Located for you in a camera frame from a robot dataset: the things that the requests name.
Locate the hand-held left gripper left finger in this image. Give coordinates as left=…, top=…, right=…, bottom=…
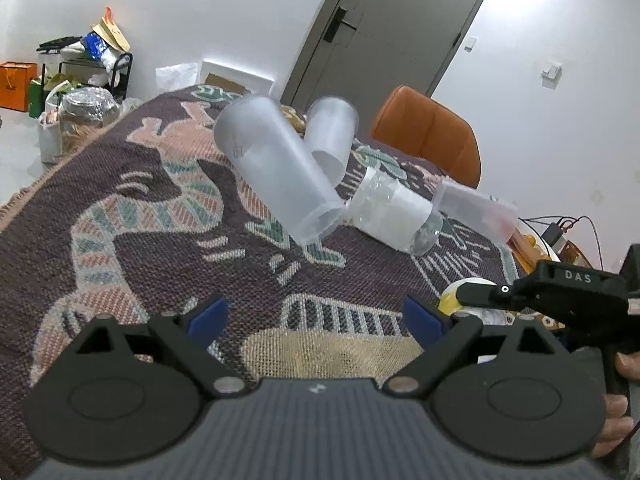
left=75, top=296, right=251, bottom=397

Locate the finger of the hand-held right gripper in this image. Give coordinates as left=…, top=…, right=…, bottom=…
left=457, top=281, right=523, bottom=311

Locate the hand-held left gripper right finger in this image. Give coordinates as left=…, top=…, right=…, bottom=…
left=382, top=294, right=569, bottom=397

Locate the large frosted plastic cup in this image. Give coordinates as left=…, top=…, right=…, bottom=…
left=213, top=95, right=347, bottom=245

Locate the small frosted plastic cup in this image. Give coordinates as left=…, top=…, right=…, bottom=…
left=432, top=180, right=519, bottom=242

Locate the clear cup with white label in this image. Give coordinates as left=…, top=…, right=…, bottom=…
left=345, top=164, right=444, bottom=256

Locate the medium frosted plastic cup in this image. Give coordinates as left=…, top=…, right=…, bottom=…
left=305, top=96, right=360, bottom=186

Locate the person's right hand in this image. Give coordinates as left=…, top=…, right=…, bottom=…
left=592, top=351, right=640, bottom=458

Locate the yellow and white round object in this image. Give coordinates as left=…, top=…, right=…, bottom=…
left=439, top=277, right=498, bottom=317

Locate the plate with orange food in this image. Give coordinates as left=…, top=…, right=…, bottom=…
left=514, top=230, right=561, bottom=265

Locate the printed woven blanket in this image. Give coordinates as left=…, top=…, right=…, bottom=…
left=0, top=84, right=531, bottom=467

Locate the orange chair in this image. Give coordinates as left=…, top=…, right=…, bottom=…
left=370, top=85, right=482, bottom=188

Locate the bread in bag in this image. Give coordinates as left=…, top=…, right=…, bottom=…
left=280, top=105, right=308, bottom=133

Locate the clear plastic bag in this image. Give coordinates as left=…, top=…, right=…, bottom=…
left=156, top=62, right=201, bottom=93

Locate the white plastic bag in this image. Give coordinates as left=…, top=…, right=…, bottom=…
left=39, top=91, right=76, bottom=163

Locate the white cardboard box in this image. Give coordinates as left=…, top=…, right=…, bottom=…
left=200, top=60, right=275, bottom=96

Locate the black metal rack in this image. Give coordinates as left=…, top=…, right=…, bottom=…
left=37, top=37, right=133, bottom=103

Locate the green bag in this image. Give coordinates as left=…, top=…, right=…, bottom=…
left=28, top=79, right=48, bottom=118

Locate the grey door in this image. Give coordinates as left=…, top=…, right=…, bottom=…
left=280, top=0, right=501, bottom=111

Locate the blue plastic bag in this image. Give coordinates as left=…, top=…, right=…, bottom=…
left=82, top=32, right=121, bottom=68

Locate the orange box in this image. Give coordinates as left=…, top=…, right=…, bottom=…
left=0, top=61, right=38, bottom=112

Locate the brown paper bag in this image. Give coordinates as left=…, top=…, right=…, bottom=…
left=90, top=7, right=132, bottom=53

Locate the red cable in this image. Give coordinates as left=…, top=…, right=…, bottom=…
left=520, top=215, right=607, bottom=270

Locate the black door lock handle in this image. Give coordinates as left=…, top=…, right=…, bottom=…
left=324, top=7, right=357, bottom=43

